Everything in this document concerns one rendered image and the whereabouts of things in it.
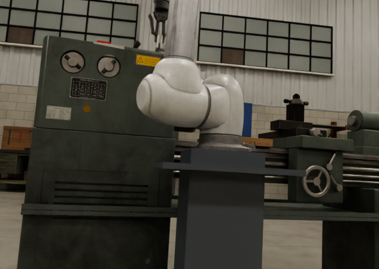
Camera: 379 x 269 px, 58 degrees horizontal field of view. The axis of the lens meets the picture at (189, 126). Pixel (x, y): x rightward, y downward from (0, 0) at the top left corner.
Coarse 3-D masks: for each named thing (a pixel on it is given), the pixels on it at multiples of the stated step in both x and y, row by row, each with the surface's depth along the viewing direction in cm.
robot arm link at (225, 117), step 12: (204, 84) 119; (216, 84) 119; (228, 84) 119; (216, 96) 115; (228, 96) 117; (240, 96) 120; (216, 108) 114; (228, 108) 117; (240, 108) 120; (216, 120) 115; (228, 120) 117; (240, 120) 120; (204, 132) 119; (216, 132) 117; (228, 132) 117; (240, 132) 120
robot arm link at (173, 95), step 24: (192, 0) 113; (168, 24) 114; (192, 24) 113; (168, 48) 112; (192, 48) 114; (168, 72) 107; (192, 72) 110; (144, 96) 106; (168, 96) 105; (192, 96) 109; (168, 120) 110; (192, 120) 112
